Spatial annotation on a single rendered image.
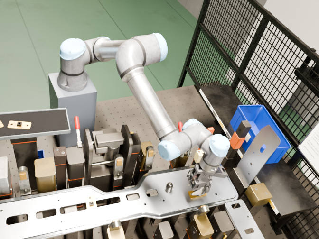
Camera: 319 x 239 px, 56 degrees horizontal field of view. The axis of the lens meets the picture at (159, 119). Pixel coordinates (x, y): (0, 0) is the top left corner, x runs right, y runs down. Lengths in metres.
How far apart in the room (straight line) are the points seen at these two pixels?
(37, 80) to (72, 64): 1.94
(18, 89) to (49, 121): 1.99
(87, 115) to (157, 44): 0.67
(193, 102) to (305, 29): 1.56
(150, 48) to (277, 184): 0.90
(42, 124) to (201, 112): 1.27
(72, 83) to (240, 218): 1.01
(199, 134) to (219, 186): 0.40
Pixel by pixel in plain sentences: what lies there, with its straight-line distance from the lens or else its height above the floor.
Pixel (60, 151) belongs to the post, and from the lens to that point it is 1.32.
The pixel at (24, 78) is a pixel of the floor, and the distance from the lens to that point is 3.46.
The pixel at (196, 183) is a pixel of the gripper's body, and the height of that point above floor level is 1.16.
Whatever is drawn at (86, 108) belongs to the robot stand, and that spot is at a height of 0.99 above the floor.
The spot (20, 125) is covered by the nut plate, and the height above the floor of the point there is 1.17.
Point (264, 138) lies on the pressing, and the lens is 1.38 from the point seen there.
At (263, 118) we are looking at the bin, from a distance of 1.76.
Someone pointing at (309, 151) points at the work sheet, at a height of 1.19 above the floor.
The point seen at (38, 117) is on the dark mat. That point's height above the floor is 1.16.
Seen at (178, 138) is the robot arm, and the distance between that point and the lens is 1.08.
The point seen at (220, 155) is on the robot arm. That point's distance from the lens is 1.12.
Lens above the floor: 2.13
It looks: 43 degrees down
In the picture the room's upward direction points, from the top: 16 degrees clockwise
